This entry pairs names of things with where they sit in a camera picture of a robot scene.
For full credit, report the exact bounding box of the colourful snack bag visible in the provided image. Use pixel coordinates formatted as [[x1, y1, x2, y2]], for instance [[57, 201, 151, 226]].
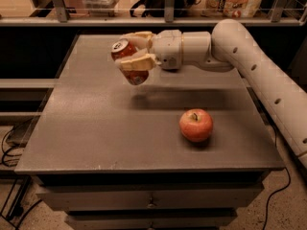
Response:
[[201, 0, 262, 18]]

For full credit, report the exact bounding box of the grey drawer cabinet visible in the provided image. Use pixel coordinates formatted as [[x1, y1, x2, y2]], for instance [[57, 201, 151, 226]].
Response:
[[16, 34, 283, 230]]

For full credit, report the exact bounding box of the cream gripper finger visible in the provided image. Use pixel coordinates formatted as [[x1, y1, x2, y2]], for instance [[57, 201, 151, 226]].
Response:
[[120, 31, 154, 49], [114, 49, 161, 71]]

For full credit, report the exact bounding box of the black bag on shelf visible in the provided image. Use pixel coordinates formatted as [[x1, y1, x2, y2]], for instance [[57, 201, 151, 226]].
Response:
[[130, 0, 201, 17]]

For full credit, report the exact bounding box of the grey metal shelf rail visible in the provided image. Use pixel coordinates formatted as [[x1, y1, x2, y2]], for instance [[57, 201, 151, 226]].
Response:
[[0, 0, 307, 27]]

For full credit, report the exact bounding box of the red apple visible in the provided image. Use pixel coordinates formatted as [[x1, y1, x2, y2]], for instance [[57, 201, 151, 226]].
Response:
[[179, 109, 213, 143]]

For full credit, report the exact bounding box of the red coke can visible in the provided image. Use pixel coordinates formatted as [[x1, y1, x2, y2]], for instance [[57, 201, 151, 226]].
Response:
[[111, 39, 149, 85]]

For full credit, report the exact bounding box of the black cables left floor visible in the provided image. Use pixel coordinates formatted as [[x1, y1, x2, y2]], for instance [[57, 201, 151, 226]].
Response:
[[0, 118, 42, 230]]

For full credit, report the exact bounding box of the black cable right floor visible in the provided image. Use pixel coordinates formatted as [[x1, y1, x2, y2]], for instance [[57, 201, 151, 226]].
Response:
[[261, 136, 292, 230]]

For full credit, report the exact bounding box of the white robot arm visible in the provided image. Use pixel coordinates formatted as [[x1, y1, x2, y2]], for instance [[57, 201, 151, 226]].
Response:
[[115, 19, 307, 168]]

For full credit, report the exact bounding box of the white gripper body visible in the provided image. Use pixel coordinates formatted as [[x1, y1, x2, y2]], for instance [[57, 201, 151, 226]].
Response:
[[151, 30, 182, 70]]

